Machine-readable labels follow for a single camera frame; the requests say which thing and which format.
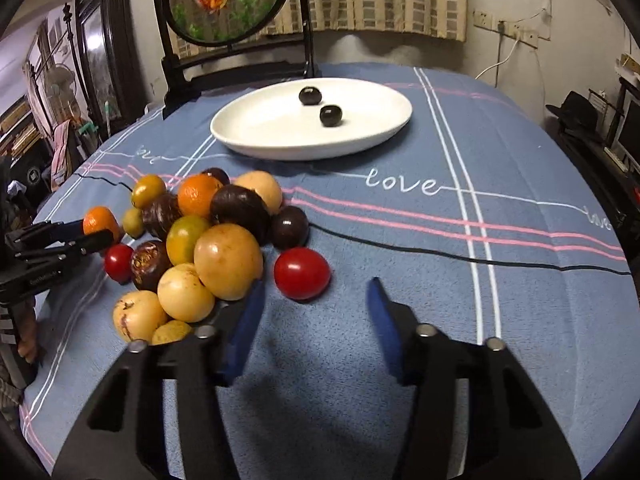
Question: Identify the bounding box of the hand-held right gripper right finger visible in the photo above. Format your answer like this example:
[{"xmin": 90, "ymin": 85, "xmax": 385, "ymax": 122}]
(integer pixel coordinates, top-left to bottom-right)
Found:
[{"xmin": 366, "ymin": 276, "xmax": 583, "ymax": 480}]

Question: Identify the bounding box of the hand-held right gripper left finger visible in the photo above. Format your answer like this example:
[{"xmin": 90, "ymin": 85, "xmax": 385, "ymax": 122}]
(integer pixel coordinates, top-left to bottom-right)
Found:
[{"xmin": 52, "ymin": 279, "xmax": 267, "ymax": 480}]

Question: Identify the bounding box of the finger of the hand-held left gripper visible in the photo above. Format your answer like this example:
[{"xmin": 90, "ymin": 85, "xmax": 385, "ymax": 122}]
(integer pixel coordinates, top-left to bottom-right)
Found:
[
  {"xmin": 22, "ymin": 229, "xmax": 116, "ymax": 269},
  {"xmin": 5, "ymin": 219, "xmax": 88, "ymax": 252}
]

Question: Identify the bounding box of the small orange tangerine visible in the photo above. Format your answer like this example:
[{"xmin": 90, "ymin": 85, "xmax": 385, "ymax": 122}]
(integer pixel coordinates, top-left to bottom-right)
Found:
[{"xmin": 82, "ymin": 206, "xmax": 123, "ymax": 241}]

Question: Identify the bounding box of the small red cherry tomato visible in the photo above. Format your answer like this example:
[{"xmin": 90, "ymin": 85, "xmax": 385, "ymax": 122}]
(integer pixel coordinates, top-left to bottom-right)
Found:
[{"xmin": 104, "ymin": 243, "xmax": 135, "ymax": 283}]

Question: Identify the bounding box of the small yellow-green fruit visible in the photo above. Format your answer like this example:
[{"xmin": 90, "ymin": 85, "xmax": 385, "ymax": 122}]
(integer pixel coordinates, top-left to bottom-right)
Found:
[{"xmin": 121, "ymin": 207, "xmax": 146, "ymax": 238}]

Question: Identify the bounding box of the large yellow passion fruit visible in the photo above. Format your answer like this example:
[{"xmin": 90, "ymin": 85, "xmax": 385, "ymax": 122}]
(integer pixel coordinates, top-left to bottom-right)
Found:
[{"xmin": 193, "ymin": 224, "xmax": 264, "ymax": 301}]

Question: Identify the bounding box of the large red cherry tomato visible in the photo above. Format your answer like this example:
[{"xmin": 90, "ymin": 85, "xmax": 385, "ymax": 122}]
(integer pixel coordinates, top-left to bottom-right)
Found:
[{"xmin": 273, "ymin": 247, "xmax": 332, "ymax": 301}]

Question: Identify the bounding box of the yellow-orange tomato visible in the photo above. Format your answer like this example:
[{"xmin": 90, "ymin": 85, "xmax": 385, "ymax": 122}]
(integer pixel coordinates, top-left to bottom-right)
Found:
[{"xmin": 131, "ymin": 174, "xmax": 167, "ymax": 209}]

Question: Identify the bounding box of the green-yellow tangerine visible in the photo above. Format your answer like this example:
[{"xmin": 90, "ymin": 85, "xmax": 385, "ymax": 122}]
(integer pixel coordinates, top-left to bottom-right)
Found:
[{"xmin": 166, "ymin": 215, "xmax": 211, "ymax": 267}]

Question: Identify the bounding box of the large dark purple passion fruit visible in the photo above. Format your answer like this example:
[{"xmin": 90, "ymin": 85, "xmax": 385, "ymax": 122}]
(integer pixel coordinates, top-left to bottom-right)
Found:
[{"xmin": 209, "ymin": 185, "xmax": 272, "ymax": 247}]

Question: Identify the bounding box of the small dark purple fruit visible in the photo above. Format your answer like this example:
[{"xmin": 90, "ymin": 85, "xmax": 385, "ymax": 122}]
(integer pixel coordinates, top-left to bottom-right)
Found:
[{"xmin": 200, "ymin": 167, "xmax": 231, "ymax": 187}]

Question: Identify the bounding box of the white oval plate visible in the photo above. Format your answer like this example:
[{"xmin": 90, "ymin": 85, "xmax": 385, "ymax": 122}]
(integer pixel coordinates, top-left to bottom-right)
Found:
[{"xmin": 209, "ymin": 78, "xmax": 414, "ymax": 162}]

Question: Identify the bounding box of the person's left hand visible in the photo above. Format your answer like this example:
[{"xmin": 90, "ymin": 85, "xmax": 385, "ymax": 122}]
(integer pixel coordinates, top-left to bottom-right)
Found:
[{"xmin": 15, "ymin": 305, "xmax": 42, "ymax": 366}]

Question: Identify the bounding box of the brown-topped purple passion fruit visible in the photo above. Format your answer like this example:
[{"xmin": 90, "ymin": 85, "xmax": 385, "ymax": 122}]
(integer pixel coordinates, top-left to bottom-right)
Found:
[{"xmin": 130, "ymin": 240, "xmax": 173, "ymax": 292}]

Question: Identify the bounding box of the small yellow longan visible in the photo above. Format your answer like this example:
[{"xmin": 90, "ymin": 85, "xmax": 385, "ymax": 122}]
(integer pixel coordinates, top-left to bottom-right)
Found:
[{"xmin": 151, "ymin": 320, "xmax": 194, "ymax": 346}]

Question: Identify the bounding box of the pink hanging cloth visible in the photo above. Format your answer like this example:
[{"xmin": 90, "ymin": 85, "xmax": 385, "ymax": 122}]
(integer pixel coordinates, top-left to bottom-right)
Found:
[{"xmin": 50, "ymin": 122, "xmax": 76, "ymax": 191}]

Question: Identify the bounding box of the spotted yellow passion fruit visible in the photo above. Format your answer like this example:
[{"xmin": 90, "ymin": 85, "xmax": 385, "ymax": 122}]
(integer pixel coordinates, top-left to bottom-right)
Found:
[{"xmin": 112, "ymin": 291, "xmax": 168, "ymax": 343}]

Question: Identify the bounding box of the person's striped clothing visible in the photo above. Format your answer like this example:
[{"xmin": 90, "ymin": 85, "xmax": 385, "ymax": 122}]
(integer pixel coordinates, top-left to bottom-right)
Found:
[{"xmin": 0, "ymin": 305, "xmax": 28, "ymax": 418}]

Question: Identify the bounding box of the blue striped blanket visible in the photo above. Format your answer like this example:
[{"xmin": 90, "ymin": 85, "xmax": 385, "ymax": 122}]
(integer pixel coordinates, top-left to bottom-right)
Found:
[{"xmin": 20, "ymin": 62, "xmax": 632, "ymax": 480}]

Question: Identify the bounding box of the large orange tangerine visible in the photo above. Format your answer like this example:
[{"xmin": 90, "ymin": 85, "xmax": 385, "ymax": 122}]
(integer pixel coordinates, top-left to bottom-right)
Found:
[{"xmin": 177, "ymin": 173, "xmax": 223, "ymax": 218}]

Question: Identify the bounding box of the standing fan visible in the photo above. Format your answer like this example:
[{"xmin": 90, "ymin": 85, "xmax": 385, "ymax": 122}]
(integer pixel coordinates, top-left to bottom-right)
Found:
[{"xmin": 42, "ymin": 62, "xmax": 78, "ymax": 108}]

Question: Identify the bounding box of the dark wooden cabinet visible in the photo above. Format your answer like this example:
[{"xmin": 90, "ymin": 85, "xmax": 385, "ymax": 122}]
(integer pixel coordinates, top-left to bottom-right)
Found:
[{"xmin": 75, "ymin": 0, "xmax": 148, "ymax": 136}]

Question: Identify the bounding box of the round embroidered screen on stand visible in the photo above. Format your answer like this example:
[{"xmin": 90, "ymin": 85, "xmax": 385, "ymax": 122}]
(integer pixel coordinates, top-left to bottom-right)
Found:
[{"xmin": 149, "ymin": 0, "xmax": 321, "ymax": 121}]

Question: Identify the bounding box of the black hat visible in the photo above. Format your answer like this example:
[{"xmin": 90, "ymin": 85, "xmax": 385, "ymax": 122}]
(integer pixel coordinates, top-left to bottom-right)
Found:
[{"xmin": 545, "ymin": 91, "xmax": 603, "ymax": 133}]

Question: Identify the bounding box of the computer monitor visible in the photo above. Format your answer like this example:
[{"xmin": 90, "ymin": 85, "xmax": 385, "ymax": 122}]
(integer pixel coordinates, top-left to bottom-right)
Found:
[{"xmin": 607, "ymin": 100, "xmax": 640, "ymax": 161}]

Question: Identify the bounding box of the wide wall socket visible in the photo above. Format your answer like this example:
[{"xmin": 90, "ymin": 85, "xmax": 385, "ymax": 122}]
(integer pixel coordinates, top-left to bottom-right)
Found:
[{"xmin": 500, "ymin": 20, "xmax": 540, "ymax": 50}]

